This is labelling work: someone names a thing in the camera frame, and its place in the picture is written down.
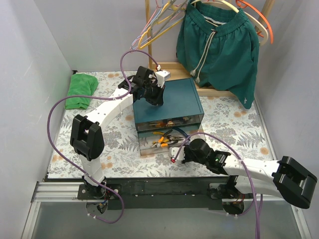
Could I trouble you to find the blue handled cutters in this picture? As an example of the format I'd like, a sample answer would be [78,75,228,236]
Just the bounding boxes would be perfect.
[175,127,190,140]

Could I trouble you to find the yellow handled pliers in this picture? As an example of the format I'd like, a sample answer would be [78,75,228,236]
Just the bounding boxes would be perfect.
[153,129,184,142]

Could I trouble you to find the orange handled cutters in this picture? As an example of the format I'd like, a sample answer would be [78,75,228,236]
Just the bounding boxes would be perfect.
[151,140,179,148]

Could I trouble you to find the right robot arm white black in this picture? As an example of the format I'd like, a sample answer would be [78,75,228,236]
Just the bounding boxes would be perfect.
[170,138,318,209]

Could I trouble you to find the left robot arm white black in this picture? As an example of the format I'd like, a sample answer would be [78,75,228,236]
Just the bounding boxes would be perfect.
[70,66,170,199]

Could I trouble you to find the teal drawer box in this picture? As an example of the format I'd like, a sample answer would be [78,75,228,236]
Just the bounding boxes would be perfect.
[133,78,204,123]

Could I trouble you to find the wooden rack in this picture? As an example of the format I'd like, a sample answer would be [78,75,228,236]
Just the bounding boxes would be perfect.
[145,0,277,99]

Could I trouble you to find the yellow hanger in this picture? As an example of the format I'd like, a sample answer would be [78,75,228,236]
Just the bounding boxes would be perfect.
[132,0,188,50]

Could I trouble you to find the green folded cloth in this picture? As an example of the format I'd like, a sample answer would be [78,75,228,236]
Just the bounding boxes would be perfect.
[65,74,99,110]

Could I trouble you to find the green shorts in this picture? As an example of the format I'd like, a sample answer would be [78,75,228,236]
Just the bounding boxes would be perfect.
[176,0,260,109]

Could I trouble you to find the pink hanger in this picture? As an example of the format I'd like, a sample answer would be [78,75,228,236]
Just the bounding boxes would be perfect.
[130,0,164,50]

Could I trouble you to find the grey hanger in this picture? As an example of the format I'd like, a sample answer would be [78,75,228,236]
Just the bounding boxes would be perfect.
[148,0,187,41]

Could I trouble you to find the cream hanger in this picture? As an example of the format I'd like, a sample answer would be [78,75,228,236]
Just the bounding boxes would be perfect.
[203,0,274,46]

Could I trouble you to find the orange hanger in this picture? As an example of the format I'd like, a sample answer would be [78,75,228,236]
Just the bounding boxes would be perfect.
[235,0,275,44]

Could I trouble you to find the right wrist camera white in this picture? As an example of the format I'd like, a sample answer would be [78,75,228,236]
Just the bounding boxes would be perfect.
[168,146,185,164]

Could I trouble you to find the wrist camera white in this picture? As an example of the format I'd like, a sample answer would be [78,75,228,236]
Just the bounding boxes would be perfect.
[168,146,185,164]
[155,70,170,88]

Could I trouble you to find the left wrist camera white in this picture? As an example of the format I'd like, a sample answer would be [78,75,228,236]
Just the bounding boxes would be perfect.
[155,70,170,88]

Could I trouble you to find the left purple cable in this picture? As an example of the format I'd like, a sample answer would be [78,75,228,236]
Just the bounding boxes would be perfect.
[47,50,160,224]

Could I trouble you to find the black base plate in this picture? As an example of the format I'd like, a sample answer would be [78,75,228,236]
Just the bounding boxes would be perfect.
[77,176,252,214]

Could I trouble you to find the aluminium rail frame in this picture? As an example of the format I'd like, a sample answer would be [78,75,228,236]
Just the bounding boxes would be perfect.
[22,177,311,239]

